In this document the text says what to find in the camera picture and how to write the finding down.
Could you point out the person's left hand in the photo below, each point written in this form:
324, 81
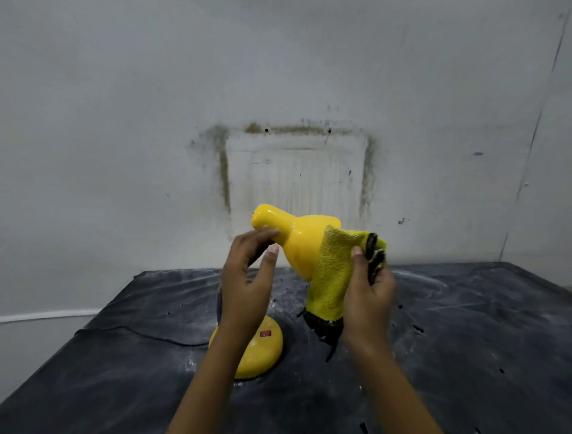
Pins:
243, 295

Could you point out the person's right hand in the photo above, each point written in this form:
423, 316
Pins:
366, 308

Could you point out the yellow and black cleaning cloth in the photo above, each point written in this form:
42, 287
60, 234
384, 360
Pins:
330, 281

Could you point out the yellow table lamp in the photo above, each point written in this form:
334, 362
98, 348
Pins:
297, 243

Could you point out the person's right forearm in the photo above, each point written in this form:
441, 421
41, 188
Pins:
393, 389

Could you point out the person's left forearm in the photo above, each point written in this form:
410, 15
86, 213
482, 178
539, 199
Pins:
210, 384

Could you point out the black table cover sheet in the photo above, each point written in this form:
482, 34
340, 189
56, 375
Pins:
447, 348

